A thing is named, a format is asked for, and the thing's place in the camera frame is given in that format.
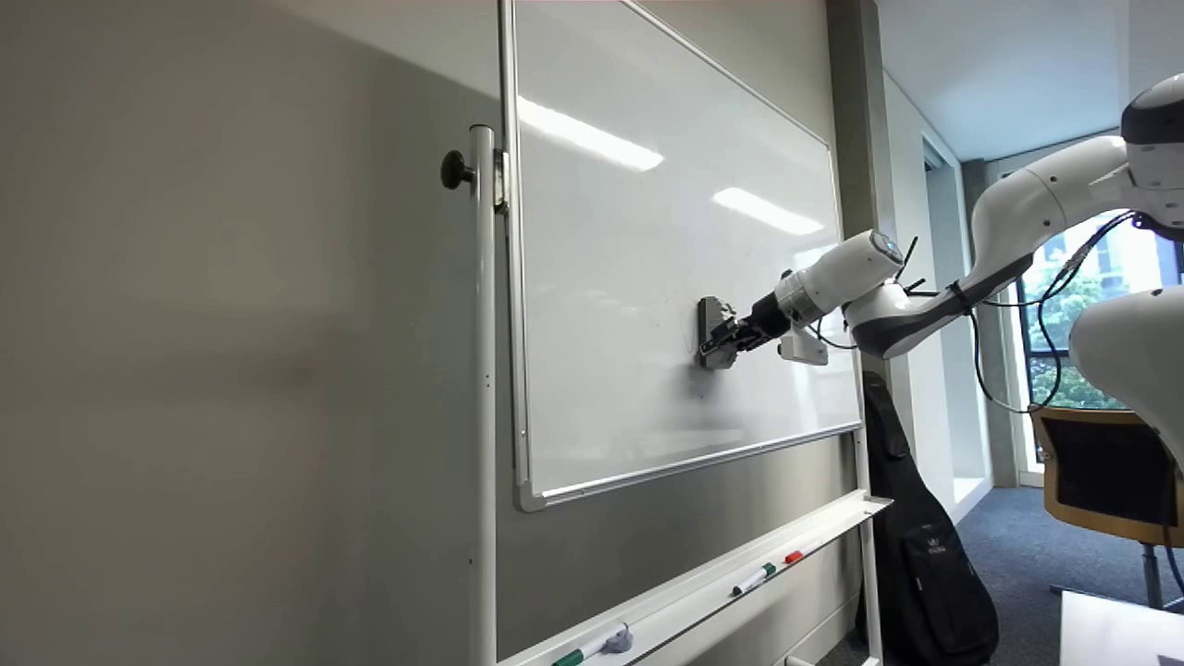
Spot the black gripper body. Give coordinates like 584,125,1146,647
744,291,792,352

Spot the grey whiteboard duster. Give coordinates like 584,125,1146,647
693,291,740,373

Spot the white whiteboard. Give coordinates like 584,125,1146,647
499,0,867,516

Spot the white marker tray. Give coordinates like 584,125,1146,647
505,491,901,666

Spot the green capped white marker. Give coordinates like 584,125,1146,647
729,558,782,602

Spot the black guitar bag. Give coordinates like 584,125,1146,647
864,367,1002,666

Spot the black framed window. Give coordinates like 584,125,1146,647
1014,209,1176,417

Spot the black round stand knob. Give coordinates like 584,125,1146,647
438,148,478,198

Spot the wooden chair with dark back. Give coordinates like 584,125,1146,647
1030,404,1184,606

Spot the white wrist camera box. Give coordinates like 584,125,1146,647
775,321,834,370

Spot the white whiteboard stand frame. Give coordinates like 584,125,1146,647
471,118,888,666

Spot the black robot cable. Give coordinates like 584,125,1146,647
901,215,1184,597

